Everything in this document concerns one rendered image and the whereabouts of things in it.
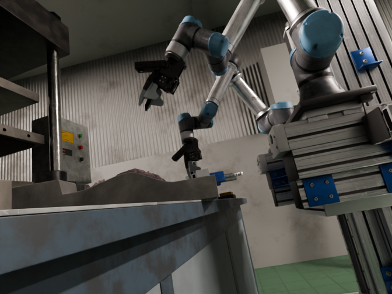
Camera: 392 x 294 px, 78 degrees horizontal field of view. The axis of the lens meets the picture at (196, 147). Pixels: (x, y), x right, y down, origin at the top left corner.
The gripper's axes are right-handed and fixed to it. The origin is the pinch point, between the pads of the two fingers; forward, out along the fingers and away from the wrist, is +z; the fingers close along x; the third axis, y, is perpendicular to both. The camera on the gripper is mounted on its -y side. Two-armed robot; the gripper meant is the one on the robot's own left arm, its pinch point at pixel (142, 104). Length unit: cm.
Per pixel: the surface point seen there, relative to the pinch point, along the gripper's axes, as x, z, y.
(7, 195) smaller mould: -49, 26, 11
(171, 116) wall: 251, -31, -67
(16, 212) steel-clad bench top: -66, 18, 26
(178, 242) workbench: -28, 26, 35
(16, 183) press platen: 18, 54, -42
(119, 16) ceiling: 199, -112, -177
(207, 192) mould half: -20.9, 14.5, 35.3
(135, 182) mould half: -22.7, 20.7, 18.5
